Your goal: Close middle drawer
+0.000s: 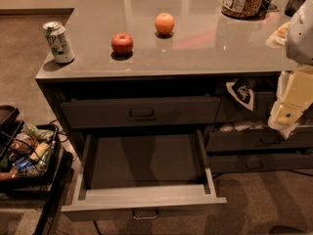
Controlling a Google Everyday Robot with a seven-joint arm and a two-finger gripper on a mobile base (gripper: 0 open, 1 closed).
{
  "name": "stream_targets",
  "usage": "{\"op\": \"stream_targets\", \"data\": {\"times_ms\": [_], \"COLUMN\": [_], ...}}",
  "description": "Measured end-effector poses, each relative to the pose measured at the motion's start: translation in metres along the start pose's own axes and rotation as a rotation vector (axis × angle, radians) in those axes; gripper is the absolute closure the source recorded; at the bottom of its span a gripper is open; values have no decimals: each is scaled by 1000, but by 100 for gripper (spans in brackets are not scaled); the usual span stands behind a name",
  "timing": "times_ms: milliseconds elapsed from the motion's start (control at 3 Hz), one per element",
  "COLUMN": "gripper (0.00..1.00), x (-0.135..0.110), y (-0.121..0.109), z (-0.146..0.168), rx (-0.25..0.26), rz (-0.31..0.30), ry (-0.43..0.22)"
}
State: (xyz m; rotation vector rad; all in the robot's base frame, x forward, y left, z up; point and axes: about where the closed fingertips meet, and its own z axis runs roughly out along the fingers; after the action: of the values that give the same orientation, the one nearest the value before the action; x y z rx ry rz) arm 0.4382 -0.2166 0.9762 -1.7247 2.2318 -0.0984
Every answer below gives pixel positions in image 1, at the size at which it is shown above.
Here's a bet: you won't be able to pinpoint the white packets in drawer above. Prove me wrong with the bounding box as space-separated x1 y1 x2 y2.
217 121 265 132

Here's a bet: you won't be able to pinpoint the drawer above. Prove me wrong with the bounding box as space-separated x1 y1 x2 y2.
215 92 275 122
61 95 220 129
206 128 313 152
62 130 226 221
208 152 313 173

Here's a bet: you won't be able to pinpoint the black side cart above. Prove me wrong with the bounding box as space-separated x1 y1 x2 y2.
0 105 72 235

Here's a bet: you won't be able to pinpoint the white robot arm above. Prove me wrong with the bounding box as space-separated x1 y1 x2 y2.
267 0 313 139

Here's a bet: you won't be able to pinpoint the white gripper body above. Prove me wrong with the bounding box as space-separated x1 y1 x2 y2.
267 65 313 139

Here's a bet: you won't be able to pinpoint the orange fruit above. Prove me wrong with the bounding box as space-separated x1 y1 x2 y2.
155 13 175 34

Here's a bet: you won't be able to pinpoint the red apple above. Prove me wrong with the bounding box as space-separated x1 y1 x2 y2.
111 32 133 56

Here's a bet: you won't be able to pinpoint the grey drawer cabinet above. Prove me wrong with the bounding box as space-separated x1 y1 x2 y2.
34 0 313 222

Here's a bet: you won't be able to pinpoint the black white snack bag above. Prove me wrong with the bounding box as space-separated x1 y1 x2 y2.
226 78 254 111

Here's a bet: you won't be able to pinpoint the black tray of snacks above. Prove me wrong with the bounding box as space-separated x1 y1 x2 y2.
0 122 60 192

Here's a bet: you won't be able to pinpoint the large jar of nuts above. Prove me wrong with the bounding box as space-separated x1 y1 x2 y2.
221 0 262 19

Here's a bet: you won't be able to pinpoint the green white soda can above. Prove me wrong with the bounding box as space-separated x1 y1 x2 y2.
43 22 74 64

